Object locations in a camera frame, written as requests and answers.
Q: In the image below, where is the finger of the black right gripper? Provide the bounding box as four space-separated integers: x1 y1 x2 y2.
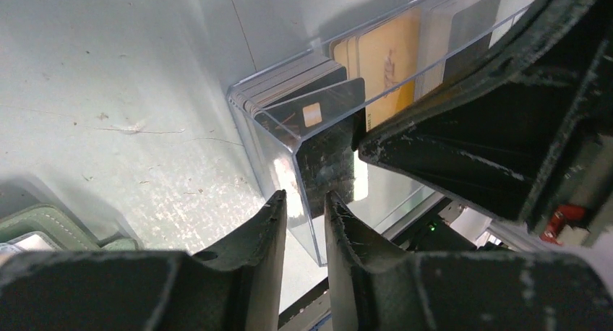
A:
358 0 612 224

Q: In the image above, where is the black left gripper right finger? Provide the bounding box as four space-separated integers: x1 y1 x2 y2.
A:
325 192 612 330

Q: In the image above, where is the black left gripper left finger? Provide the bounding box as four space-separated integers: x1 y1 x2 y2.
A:
1 190 287 330

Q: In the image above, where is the black credit card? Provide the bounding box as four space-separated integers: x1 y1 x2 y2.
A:
254 77 365 218

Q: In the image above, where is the clear plastic card box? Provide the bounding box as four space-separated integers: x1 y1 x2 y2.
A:
226 0 533 266

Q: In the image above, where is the gold card stack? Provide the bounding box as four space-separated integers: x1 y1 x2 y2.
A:
330 7 421 131

